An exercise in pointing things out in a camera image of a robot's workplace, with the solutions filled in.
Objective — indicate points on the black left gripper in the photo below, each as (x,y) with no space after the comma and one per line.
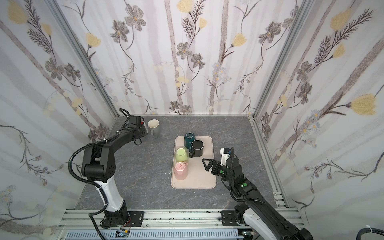
(142,130)

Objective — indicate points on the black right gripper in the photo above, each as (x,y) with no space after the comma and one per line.
(216,167)

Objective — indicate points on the grey mug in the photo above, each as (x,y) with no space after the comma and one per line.
(154,127)

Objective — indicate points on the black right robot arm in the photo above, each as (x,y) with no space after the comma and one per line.
(252,209)

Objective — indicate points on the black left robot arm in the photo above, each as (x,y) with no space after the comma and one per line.
(95,164)

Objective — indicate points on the black mug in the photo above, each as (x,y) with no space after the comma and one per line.
(197,149)

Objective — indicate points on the pink mug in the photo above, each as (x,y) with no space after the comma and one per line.
(180,171)

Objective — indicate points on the light green mug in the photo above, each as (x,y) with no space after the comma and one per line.
(181,155)

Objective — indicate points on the dark green mug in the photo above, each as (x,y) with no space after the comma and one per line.
(188,139)

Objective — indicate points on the beige rectangular tray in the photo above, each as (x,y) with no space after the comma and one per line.
(197,177)

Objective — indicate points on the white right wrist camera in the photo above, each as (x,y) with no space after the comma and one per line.
(226,154)

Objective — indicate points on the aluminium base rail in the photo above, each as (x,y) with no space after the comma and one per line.
(167,225)

